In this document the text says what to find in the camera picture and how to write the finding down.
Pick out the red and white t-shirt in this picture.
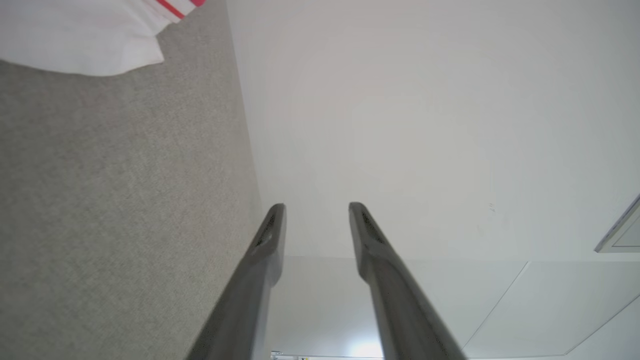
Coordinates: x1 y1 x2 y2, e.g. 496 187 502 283
0 0 207 77

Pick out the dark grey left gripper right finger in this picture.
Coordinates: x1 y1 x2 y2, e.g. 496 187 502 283
348 202 468 360

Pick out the grey fabric sofa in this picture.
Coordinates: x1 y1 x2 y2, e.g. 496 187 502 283
0 0 264 360

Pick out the grey metal frame bar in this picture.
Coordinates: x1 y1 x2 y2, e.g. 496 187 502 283
594 194 640 254

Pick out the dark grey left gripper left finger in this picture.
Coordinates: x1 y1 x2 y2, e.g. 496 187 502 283
186 203 287 360

